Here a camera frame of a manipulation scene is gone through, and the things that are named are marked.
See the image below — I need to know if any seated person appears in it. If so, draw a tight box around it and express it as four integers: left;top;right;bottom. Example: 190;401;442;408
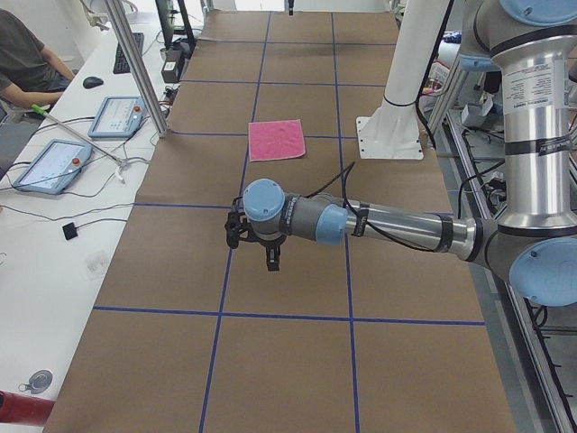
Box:
1;9;75;108

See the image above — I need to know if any black computer mouse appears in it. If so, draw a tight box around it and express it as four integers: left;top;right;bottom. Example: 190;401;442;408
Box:
82;76;104;89

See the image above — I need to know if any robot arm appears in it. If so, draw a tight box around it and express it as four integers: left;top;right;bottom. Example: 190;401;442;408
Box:
226;1;576;307

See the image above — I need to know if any small black square pad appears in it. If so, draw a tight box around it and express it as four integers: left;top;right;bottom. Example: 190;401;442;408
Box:
62;222;78;241

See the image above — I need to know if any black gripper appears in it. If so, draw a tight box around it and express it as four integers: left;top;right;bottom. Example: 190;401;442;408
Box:
254;235;287;272

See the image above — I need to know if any aluminium frame post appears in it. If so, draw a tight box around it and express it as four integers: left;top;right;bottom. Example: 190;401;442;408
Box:
105;0;169;138

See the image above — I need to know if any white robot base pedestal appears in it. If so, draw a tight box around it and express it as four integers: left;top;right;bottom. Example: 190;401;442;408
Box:
356;0;452;161

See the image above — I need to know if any near teach pendant tablet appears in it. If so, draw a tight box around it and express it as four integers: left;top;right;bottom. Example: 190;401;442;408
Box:
14;139;93;195

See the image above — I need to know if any black box with label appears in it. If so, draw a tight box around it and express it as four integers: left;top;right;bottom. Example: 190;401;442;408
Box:
161;49;185;84

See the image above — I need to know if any teach pendant tablet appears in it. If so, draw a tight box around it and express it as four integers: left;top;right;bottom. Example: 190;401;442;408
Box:
14;139;93;195
88;96;146;140

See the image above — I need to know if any metal rod green handle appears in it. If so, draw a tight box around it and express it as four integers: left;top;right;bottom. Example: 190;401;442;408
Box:
31;104;124;166

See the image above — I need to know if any aluminium frame rail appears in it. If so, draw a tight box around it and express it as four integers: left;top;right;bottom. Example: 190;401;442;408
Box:
444;107;577;433

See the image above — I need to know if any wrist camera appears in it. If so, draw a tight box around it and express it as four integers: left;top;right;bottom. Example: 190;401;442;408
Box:
224;210;250;249

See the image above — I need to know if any far teach pendant tablet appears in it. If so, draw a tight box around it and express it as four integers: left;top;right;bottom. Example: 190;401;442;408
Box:
88;96;146;140

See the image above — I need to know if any red cylinder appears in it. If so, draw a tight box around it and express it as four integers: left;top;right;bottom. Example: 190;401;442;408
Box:
0;391;55;427

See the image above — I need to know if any pink towel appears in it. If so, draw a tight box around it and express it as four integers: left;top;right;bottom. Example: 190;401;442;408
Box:
248;120;306;161

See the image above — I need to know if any black keyboard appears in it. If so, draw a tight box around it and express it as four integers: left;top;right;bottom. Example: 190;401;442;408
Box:
113;32;145;75

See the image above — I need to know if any round metal disc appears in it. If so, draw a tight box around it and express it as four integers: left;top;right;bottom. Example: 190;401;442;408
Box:
18;369;53;395

